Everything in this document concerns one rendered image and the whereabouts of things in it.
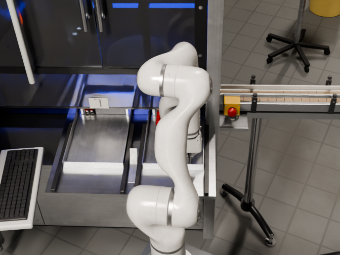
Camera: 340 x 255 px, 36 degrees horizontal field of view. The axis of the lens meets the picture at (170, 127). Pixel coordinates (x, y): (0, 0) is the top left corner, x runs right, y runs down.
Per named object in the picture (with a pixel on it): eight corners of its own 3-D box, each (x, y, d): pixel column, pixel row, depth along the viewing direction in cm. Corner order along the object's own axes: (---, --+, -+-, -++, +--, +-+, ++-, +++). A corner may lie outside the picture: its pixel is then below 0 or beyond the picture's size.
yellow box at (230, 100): (222, 105, 236) (223, 93, 231) (239, 105, 236) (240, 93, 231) (223, 116, 231) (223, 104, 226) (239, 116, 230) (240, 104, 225)
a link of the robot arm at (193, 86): (152, 217, 170) (201, 223, 167) (144, 228, 158) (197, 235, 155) (164, 63, 163) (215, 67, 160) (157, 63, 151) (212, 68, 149)
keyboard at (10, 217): (7, 152, 240) (6, 148, 239) (38, 150, 241) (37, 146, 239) (-8, 222, 211) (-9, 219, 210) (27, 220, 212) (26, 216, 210)
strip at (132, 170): (130, 157, 225) (129, 147, 221) (137, 157, 225) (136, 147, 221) (127, 182, 215) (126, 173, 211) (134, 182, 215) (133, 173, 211)
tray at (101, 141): (78, 114, 247) (76, 108, 244) (132, 115, 245) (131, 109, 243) (63, 167, 222) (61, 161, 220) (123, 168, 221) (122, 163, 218)
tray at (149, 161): (149, 115, 245) (148, 109, 242) (204, 116, 243) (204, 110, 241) (142, 168, 220) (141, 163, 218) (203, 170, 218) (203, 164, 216)
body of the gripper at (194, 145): (202, 124, 209) (202, 143, 216) (176, 123, 209) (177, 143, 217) (202, 137, 203) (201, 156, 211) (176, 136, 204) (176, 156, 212)
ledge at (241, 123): (218, 110, 248) (219, 107, 247) (246, 111, 247) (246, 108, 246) (219, 130, 238) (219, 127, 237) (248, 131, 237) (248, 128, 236)
